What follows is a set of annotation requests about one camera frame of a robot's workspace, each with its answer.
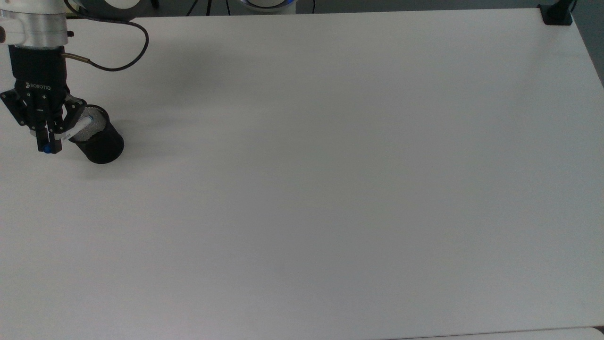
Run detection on black tripod legs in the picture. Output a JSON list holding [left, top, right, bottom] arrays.
[[186, 0, 232, 17]]

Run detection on white marker with blue cap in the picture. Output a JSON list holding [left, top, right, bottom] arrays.
[[43, 118, 94, 154]]

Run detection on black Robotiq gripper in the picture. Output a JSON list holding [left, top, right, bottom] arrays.
[[0, 45, 87, 154]]

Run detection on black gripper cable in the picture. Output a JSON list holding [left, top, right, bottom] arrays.
[[61, 0, 150, 73]]

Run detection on white robot base blue ring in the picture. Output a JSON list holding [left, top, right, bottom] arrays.
[[240, 0, 298, 15]]

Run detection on black table corner clamp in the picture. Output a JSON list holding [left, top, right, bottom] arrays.
[[537, 0, 578, 26]]

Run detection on black mesh pen cup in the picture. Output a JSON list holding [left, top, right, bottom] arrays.
[[69, 104, 125, 165]]

